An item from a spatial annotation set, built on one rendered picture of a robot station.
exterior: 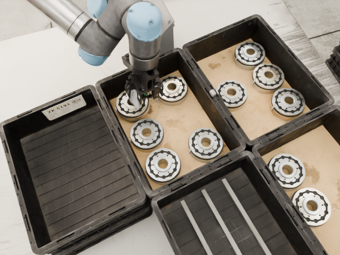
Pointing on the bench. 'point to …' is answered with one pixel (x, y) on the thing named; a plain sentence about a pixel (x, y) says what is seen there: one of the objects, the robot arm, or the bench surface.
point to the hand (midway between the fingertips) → (141, 98)
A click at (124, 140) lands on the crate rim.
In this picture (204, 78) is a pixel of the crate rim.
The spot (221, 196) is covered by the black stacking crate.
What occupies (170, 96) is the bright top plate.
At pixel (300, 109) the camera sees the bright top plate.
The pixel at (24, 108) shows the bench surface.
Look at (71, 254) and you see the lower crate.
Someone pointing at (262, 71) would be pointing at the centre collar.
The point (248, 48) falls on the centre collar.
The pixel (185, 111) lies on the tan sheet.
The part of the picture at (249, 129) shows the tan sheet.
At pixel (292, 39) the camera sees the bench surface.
